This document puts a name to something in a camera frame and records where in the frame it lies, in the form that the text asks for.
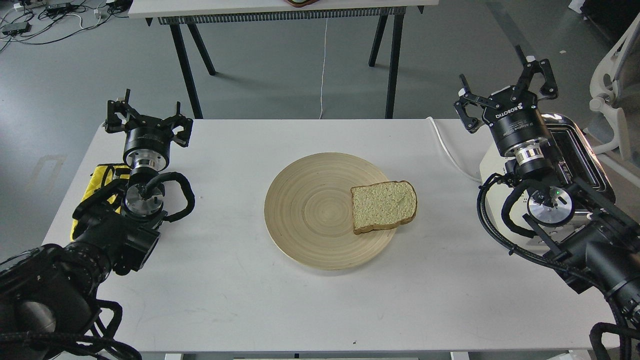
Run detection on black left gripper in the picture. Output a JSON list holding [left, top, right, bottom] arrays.
[[103, 89, 194, 168]]

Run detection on thin white hanging cable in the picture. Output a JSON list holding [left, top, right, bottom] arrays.
[[319, 18, 329, 120]]

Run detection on white office chair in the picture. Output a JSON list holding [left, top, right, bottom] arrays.
[[583, 15, 640, 167]]

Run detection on slice of bread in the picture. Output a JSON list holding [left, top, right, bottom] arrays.
[[350, 180, 418, 235]]

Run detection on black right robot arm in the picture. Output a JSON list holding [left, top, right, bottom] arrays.
[[454, 46, 639, 360]]

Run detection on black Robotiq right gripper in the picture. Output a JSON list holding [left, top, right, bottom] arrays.
[[453, 45, 559, 155]]

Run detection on cream and chrome toaster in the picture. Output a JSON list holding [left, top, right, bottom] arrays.
[[486, 112, 616, 254]]

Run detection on floor cables and power strips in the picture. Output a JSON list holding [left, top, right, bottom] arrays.
[[0, 0, 134, 53]]

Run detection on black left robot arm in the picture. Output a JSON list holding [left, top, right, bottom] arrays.
[[1, 91, 195, 360]]

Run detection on round wooden plate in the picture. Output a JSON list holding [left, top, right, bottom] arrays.
[[263, 152, 396, 271]]

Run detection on brown object on background table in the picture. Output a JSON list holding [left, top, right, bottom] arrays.
[[285, 0, 318, 8]]

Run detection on white toaster power cable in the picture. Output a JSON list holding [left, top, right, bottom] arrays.
[[425, 116, 482, 183]]

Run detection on white background table black legs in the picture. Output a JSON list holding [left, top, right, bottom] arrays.
[[127, 0, 439, 119]]

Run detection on yellow cloth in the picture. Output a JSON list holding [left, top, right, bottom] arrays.
[[70, 163, 131, 242]]

